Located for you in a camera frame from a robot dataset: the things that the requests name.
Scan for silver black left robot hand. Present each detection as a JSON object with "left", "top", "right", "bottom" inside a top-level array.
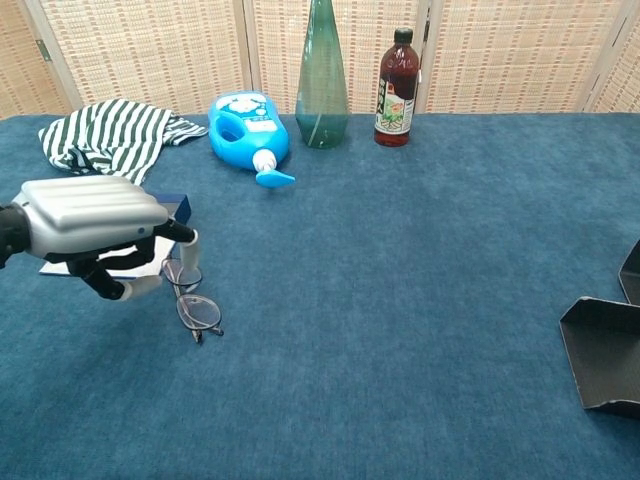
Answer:
[{"left": 10, "top": 174, "right": 204, "bottom": 301}]

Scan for blue and white glasses case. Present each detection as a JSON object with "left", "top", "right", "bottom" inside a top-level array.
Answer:
[{"left": 38, "top": 192, "right": 193, "bottom": 279}]

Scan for thin-framed eyeglasses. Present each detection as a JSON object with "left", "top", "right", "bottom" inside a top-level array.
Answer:
[{"left": 160, "top": 257, "right": 225, "bottom": 345}]

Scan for green white striped cloth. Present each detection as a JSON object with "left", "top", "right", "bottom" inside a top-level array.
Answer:
[{"left": 38, "top": 98, "right": 209, "bottom": 189}]

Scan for woven bamboo screen panel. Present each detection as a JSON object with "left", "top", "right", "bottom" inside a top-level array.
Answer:
[
  {"left": 22, "top": 0, "right": 254, "bottom": 117},
  {"left": 242, "top": 0, "right": 432, "bottom": 115},
  {"left": 0, "top": 0, "right": 69, "bottom": 120},
  {"left": 584, "top": 0, "right": 640, "bottom": 114},
  {"left": 417, "top": 0, "right": 632, "bottom": 115}
]

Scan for blue pump detergent bottle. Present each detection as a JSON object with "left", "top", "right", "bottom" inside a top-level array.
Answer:
[{"left": 207, "top": 90, "right": 297, "bottom": 190}]

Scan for green transparent spray bottle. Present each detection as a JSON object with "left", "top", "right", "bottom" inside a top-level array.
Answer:
[{"left": 294, "top": 0, "right": 350, "bottom": 150}]

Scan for blue table cover mat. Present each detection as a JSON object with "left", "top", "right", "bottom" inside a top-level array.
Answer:
[{"left": 0, "top": 112, "right": 640, "bottom": 480}]

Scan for dark drink bottle black cap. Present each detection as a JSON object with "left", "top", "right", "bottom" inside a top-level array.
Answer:
[{"left": 373, "top": 27, "right": 421, "bottom": 148}]

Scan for black unfolded cardboard box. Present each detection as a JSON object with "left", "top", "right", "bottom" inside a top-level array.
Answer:
[{"left": 558, "top": 239, "right": 640, "bottom": 420}]

